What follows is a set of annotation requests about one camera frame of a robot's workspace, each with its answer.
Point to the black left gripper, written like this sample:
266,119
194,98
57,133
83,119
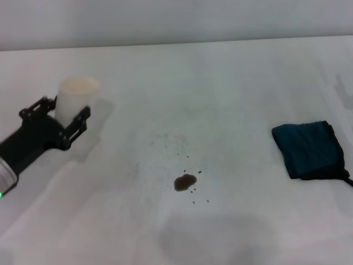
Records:
26,145

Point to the white paper cup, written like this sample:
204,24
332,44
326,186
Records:
75,100

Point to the blue rag with black edge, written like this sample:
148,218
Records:
310,150

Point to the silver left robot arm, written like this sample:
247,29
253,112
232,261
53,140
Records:
6,178

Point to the black water stain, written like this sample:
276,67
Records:
184,182

